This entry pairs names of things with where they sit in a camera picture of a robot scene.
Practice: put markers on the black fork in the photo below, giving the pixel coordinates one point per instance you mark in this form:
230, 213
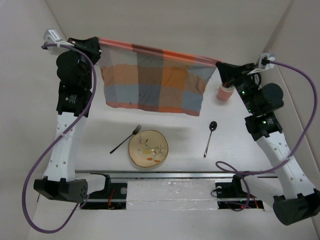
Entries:
134, 132

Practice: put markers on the black spoon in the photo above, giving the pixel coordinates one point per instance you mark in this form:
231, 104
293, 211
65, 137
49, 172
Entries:
212, 127

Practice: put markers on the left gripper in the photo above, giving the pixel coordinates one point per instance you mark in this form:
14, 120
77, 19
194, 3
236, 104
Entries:
90, 46

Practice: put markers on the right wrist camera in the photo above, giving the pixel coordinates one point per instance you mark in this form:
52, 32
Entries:
265, 61

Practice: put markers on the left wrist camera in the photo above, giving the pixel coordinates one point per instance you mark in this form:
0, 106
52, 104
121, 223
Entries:
51, 36

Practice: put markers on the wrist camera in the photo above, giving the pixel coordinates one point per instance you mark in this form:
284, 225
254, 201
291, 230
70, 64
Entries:
265, 61
51, 36

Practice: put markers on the white foam block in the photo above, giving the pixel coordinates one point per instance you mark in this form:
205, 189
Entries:
171, 195

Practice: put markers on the aluminium rail front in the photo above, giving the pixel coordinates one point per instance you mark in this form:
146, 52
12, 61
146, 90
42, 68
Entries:
140, 175

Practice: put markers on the pink mug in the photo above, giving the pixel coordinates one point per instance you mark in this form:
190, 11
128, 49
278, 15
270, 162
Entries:
225, 93

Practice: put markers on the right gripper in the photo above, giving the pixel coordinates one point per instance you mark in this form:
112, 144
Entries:
231, 72

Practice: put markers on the bird pattern plate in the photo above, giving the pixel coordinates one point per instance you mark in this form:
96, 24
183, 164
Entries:
148, 148

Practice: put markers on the checkered cloth placemat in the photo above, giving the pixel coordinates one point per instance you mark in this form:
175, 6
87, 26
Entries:
152, 79

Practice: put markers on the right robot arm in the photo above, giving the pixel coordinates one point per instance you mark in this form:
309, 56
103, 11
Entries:
284, 187

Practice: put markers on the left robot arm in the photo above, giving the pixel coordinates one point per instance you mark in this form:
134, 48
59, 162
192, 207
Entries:
77, 86

